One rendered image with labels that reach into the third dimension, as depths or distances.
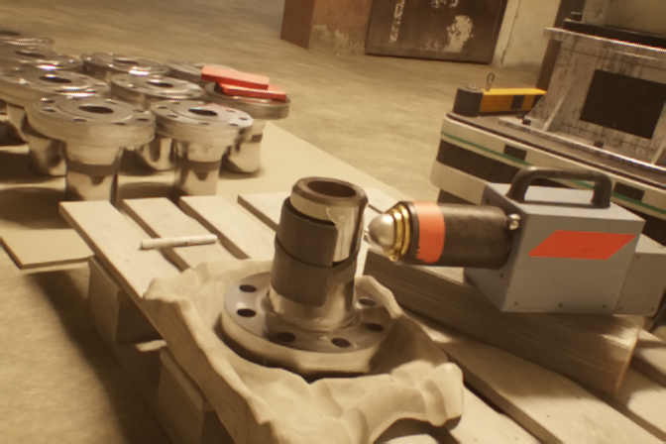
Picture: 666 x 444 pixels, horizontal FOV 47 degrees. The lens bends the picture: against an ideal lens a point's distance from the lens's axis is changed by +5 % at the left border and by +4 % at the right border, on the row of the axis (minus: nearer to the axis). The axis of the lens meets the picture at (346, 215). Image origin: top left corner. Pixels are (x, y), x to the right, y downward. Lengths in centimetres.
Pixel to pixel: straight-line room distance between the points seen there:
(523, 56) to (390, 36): 143
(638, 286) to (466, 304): 27
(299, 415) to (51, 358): 52
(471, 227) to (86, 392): 64
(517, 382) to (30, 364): 77
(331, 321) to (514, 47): 567
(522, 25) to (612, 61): 451
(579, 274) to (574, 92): 103
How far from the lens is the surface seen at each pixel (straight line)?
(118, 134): 174
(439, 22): 611
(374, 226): 109
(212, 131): 185
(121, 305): 130
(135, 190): 206
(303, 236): 102
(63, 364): 133
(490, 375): 119
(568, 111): 219
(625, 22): 217
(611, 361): 122
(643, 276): 130
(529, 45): 675
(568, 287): 123
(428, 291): 128
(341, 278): 106
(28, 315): 147
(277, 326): 107
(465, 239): 112
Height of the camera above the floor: 71
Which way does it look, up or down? 19 degrees down
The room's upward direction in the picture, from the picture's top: 11 degrees clockwise
